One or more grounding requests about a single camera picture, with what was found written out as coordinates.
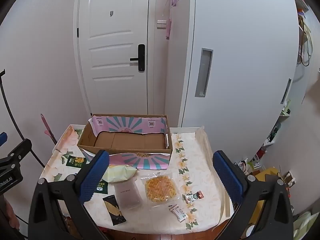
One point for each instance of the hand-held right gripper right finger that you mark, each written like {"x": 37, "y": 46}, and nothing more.
{"x": 227, "y": 177}

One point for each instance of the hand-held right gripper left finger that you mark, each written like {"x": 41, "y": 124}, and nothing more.
{"x": 96, "y": 177}

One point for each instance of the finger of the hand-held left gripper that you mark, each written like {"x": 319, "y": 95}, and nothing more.
{"x": 21, "y": 148}
{"x": 3, "y": 138}

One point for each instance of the dark green cracker packet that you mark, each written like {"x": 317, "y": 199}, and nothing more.
{"x": 102, "y": 187}
{"x": 75, "y": 161}

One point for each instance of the pale green snack bag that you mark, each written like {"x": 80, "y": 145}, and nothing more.
{"x": 117, "y": 173}

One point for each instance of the brown translucent snack packet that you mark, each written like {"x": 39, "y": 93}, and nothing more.
{"x": 128, "y": 195}

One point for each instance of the colourful small snack bar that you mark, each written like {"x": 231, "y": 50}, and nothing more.
{"x": 193, "y": 196}

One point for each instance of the black and yellow snack packet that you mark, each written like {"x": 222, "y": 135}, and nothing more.
{"x": 115, "y": 211}

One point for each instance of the pink printed cardboard box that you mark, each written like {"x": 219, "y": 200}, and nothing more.
{"x": 130, "y": 140}

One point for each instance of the small white snack bar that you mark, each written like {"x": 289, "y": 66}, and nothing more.
{"x": 178, "y": 212}

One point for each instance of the orange and white packet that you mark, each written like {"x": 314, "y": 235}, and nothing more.
{"x": 160, "y": 188}

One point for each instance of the floral tablecloth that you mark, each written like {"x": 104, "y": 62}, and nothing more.
{"x": 200, "y": 155}

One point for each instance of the pale green bedding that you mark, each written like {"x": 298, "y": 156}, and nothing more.
{"x": 306, "y": 223}

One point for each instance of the white panelled door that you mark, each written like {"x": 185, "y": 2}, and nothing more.
{"x": 110, "y": 75}

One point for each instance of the white wardrobe door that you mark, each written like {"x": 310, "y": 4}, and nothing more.
{"x": 245, "y": 55}

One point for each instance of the white light switch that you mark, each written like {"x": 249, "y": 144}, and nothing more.
{"x": 161, "y": 23}

